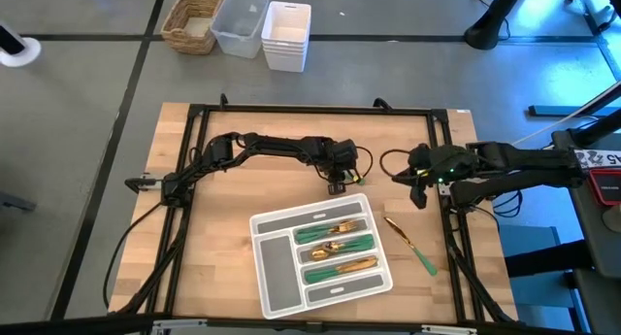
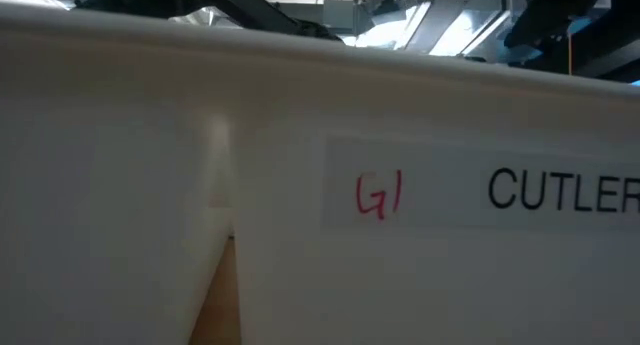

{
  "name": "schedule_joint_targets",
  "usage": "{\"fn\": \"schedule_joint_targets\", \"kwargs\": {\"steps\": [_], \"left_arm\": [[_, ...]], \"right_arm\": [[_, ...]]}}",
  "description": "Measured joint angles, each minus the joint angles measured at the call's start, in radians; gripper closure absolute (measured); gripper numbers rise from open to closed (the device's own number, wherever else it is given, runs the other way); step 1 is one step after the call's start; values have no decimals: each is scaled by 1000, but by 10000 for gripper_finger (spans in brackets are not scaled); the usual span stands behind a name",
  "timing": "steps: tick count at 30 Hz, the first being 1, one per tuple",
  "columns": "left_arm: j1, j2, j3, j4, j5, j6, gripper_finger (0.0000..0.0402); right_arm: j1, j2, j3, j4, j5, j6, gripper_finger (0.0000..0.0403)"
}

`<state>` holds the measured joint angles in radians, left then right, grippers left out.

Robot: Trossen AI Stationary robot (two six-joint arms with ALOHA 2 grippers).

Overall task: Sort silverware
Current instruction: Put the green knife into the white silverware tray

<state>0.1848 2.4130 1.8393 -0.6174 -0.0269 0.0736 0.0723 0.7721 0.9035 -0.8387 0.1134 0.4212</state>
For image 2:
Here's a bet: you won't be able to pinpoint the white tray label sticker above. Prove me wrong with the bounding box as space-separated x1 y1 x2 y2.
321 133 640 232

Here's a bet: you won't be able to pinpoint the white cutlery tray grey liners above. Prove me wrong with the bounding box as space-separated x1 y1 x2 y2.
0 0 640 345

